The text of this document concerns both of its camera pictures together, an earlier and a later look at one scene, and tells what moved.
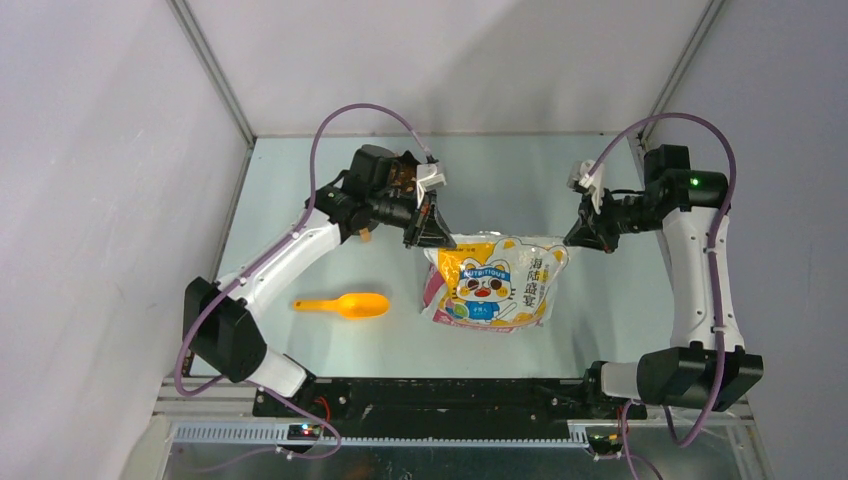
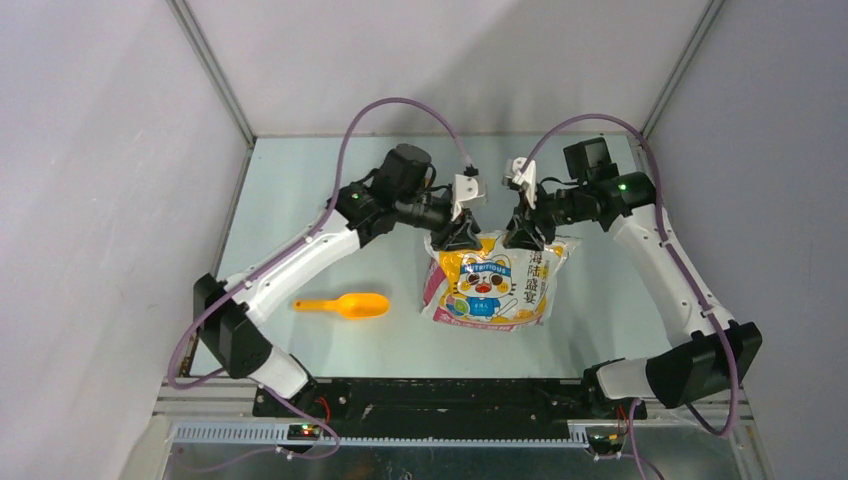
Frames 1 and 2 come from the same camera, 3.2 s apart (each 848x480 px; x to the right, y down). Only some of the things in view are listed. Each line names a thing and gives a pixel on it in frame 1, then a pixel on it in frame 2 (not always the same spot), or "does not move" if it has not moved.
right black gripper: [592, 229] to [522, 226]
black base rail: [445, 407] does not move
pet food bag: [492, 281] does not move
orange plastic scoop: [361, 306] does not move
